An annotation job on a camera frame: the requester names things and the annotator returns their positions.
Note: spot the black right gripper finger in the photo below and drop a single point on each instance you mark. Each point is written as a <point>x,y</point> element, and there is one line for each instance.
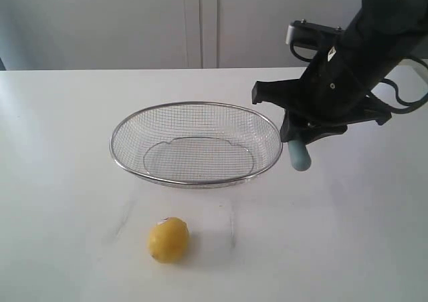
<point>295,127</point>
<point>284,93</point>

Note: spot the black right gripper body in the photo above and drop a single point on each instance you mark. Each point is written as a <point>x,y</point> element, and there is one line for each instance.
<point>334,87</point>

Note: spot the teal handled vegetable peeler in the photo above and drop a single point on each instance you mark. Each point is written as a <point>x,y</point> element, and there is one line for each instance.
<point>299,156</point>

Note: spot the yellow lemon with sticker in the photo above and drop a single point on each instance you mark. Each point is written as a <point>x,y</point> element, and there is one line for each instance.
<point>168,240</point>

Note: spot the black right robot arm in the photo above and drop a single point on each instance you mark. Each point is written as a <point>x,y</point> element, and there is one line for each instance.
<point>404,24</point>

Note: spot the oval steel mesh basket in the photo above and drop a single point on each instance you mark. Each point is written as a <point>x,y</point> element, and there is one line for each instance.
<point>196,144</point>

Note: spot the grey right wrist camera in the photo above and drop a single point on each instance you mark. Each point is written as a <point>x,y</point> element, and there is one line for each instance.
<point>310,35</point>

